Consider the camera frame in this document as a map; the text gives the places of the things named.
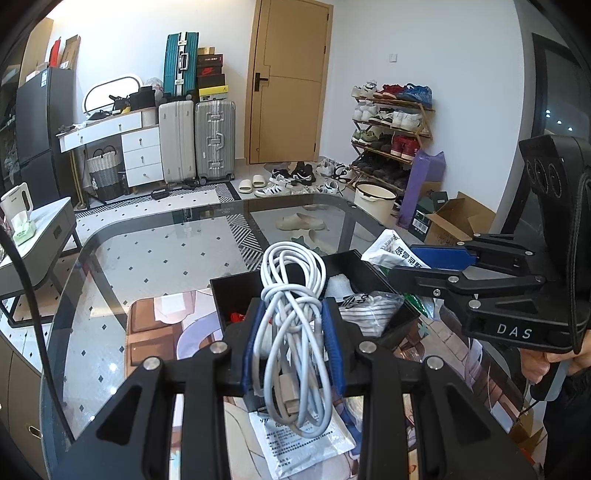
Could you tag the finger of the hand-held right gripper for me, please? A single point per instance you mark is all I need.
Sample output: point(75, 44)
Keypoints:
point(415, 279)
point(443, 256)

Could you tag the white plastic bucket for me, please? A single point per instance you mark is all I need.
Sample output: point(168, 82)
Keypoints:
point(374, 203)

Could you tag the pile of loose sneakers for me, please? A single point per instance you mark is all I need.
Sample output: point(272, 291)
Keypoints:
point(300, 175)

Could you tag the person's right forearm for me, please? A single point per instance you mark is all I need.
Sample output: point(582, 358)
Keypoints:
point(572, 424)

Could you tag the dark green box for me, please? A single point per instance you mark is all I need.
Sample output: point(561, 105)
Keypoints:
point(429, 212)

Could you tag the purple bag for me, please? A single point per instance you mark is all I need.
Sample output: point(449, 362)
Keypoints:
point(422, 184)

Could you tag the woven basket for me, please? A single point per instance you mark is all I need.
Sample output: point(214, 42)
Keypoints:
point(105, 177)

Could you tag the black white patterned rug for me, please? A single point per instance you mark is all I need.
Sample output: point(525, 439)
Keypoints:
point(194, 196)

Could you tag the person's right hand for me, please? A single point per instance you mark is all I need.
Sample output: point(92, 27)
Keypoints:
point(535, 364)

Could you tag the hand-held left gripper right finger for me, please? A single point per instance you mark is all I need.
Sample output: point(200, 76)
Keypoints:
point(334, 350)

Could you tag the large black shoe box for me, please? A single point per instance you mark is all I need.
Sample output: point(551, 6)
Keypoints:
point(212, 81)

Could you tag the white foam sheet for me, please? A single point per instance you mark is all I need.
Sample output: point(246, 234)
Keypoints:
point(339, 286)

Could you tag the red paper bag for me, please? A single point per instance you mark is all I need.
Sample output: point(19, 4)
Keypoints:
point(56, 54)

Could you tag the flat cardboard box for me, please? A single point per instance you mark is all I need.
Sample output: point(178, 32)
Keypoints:
point(71, 53)

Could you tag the green tissue pack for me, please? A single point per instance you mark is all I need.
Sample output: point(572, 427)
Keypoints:
point(21, 230)

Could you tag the black refrigerator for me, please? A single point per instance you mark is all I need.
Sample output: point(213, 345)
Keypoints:
point(44, 115)

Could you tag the white medicine sachet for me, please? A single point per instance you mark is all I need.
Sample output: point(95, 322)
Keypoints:
point(277, 443)
point(385, 251)

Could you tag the small red item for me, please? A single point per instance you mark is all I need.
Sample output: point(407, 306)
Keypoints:
point(236, 317)

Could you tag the yellow black shoe box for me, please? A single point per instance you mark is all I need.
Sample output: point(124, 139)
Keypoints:
point(214, 94)

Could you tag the silver suitcase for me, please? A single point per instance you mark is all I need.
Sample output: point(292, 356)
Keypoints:
point(214, 138)

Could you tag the black cardboard box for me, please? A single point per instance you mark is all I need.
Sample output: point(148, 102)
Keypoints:
point(226, 290)

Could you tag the beige low cabinet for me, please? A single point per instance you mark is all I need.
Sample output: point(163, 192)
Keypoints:
point(18, 392)

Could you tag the open cardboard box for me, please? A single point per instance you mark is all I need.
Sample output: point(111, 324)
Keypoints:
point(461, 217)

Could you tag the grey side table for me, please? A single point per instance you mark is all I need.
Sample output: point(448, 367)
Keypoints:
point(51, 221)

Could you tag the wooden shoe rack with shoes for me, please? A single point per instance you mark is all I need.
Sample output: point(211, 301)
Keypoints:
point(397, 120)

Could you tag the white vanity desk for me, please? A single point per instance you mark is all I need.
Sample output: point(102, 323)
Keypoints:
point(141, 157)

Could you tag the teal suitcase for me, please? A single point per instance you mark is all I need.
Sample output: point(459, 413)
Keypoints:
point(180, 64)

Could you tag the white suitcase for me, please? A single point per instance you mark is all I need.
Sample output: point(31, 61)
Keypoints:
point(177, 143)

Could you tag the black red shoe box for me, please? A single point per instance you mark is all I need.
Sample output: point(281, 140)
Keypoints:
point(211, 70)

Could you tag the white slide sandals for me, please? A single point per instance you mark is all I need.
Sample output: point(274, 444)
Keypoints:
point(251, 184)

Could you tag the black handbag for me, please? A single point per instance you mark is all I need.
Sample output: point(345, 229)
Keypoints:
point(141, 99)

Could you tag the bagged striped socks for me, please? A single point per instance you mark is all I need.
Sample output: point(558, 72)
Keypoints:
point(369, 314)

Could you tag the white electric kettle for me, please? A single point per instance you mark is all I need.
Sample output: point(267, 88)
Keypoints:
point(16, 198)

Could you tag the beige slippers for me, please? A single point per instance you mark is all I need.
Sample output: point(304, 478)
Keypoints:
point(302, 222)

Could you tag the oval mirror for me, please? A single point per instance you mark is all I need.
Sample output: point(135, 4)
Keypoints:
point(104, 90)

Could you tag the wooden door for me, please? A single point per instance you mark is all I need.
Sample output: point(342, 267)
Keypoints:
point(288, 92)

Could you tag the brown shoe box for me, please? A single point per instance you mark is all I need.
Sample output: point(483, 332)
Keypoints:
point(207, 50)

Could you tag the printed desk mat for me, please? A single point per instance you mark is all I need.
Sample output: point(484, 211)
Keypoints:
point(157, 332)

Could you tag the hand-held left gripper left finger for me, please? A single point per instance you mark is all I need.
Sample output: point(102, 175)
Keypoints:
point(251, 350)

